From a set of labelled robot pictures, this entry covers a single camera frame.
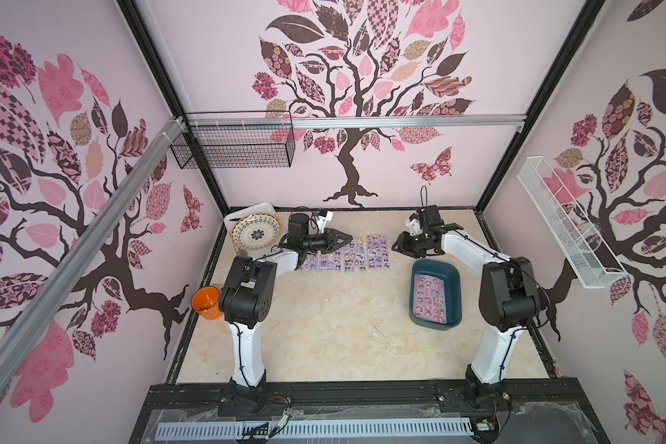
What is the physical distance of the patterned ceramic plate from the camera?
1090 mm

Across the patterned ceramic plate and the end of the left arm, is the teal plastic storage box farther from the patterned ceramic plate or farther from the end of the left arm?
the patterned ceramic plate

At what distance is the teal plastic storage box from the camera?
2.92 feet

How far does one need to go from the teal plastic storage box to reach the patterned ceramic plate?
1.96 feet

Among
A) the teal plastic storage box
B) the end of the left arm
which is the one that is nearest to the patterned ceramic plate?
the end of the left arm
